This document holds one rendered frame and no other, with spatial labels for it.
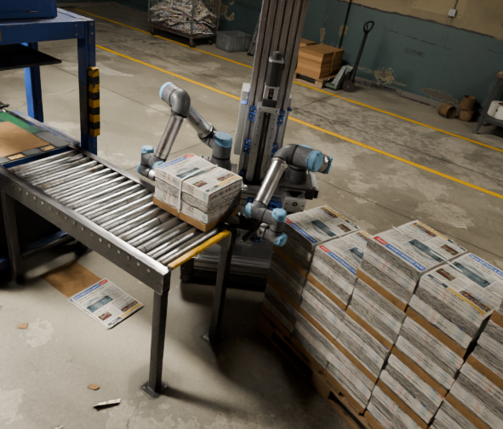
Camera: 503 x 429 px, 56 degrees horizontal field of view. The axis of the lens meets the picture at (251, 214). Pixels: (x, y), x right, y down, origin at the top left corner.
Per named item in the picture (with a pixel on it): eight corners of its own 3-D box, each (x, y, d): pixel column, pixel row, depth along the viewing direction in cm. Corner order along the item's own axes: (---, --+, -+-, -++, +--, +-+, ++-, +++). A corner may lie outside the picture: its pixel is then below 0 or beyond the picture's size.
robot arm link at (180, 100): (201, 98, 263) (167, 176, 276) (191, 92, 270) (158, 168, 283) (185, 92, 255) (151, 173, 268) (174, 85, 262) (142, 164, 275)
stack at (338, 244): (299, 306, 326) (327, 203, 284) (443, 442, 252) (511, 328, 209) (254, 326, 304) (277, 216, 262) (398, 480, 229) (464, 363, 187)
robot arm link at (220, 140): (219, 159, 293) (221, 139, 286) (207, 151, 301) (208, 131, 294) (234, 157, 300) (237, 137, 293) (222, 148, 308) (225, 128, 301)
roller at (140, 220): (175, 210, 268) (178, 203, 265) (110, 243, 233) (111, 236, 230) (169, 205, 269) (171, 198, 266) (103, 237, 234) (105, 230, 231)
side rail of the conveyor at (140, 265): (169, 290, 220) (171, 270, 213) (161, 296, 216) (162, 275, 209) (2, 182, 277) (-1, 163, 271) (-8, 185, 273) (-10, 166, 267)
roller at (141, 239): (193, 220, 262) (196, 213, 259) (128, 254, 227) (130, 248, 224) (186, 214, 263) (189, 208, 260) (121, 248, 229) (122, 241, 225)
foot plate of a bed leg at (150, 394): (173, 386, 256) (173, 385, 256) (153, 403, 245) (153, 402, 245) (155, 372, 262) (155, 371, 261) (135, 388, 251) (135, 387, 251)
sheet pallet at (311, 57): (341, 82, 876) (349, 50, 847) (321, 88, 814) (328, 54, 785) (287, 65, 928) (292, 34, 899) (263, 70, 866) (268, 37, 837)
